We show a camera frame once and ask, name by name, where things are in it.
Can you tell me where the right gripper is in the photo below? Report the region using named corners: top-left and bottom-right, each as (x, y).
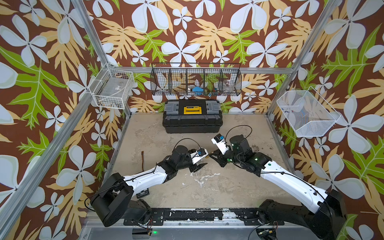
top-left (207, 147), bottom-right (245, 167)

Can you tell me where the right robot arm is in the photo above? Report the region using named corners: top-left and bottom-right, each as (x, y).
top-left (209, 134), bottom-right (347, 240)

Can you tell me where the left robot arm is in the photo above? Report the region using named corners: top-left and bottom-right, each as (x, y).
top-left (90, 146), bottom-right (209, 227)

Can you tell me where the black plastic toolbox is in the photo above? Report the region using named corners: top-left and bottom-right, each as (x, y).
top-left (163, 99), bottom-right (223, 134)

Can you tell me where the brown stick tool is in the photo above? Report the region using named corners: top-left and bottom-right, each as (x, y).
top-left (141, 151), bottom-right (145, 172)

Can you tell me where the black card with pattern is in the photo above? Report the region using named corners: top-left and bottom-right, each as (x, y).
top-left (136, 189), bottom-right (150, 199)

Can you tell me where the blue object in basket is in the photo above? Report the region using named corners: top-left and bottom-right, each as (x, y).
top-left (193, 87), bottom-right (204, 95)

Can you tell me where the white mesh basket right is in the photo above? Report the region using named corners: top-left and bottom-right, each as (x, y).
top-left (277, 87), bottom-right (341, 138)

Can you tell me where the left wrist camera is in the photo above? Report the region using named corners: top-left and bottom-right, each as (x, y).
top-left (191, 148), bottom-right (209, 164)

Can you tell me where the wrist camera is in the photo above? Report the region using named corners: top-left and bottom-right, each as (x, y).
top-left (211, 134), bottom-right (230, 155)
top-left (191, 148), bottom-right (209, 164)

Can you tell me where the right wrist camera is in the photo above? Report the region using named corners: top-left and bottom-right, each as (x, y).
top-left (211, 134), bottom-right (230, 155)

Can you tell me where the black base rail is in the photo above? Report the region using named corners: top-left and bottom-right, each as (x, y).
top-left (124, 208), bottom-right (267, 226)

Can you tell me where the black wire basket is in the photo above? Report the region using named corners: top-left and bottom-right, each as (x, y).
top-left (149, 63), bottom-right (243, 97)

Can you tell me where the white wire basket left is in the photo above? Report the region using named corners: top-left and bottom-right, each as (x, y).
top-left (91, 68), bottom-right (135, 110)

